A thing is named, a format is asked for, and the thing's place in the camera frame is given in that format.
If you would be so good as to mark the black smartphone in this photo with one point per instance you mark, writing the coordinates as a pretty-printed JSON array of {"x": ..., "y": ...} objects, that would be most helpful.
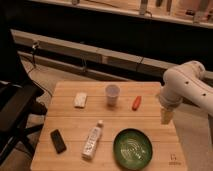
[{"x": 58, "y": 141}]

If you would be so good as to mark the translucent plastic cup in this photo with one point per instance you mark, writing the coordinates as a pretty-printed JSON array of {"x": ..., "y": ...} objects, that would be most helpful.
[{"x": 112, "y": 93}]

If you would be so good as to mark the red pepper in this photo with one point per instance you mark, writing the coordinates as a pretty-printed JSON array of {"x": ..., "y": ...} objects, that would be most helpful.
[{"x": 136, "y": 103}]

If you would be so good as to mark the green round bowl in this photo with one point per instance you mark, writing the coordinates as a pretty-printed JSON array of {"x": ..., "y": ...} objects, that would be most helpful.
[{"x": 132, "y": 149}]

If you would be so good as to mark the white sponge block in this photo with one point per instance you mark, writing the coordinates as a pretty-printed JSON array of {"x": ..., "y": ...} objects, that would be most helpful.
[{"x": 80, "y": 100}]

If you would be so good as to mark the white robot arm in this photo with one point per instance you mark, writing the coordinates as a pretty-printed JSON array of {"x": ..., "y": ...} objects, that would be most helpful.
[{"x": 184, "y": 81}]

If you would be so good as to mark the pale wooden gripper finger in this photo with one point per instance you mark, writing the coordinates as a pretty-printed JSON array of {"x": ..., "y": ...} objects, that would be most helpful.
[{"x": 166, "y": 115}]

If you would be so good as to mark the white plastic bottle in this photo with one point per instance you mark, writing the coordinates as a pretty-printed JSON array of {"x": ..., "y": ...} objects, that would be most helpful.
[{"x": 92, "y": 141}]

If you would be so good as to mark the black office chair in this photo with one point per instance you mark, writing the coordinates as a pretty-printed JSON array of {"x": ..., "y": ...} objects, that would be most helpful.
[{"x": 18, "y": 98}]

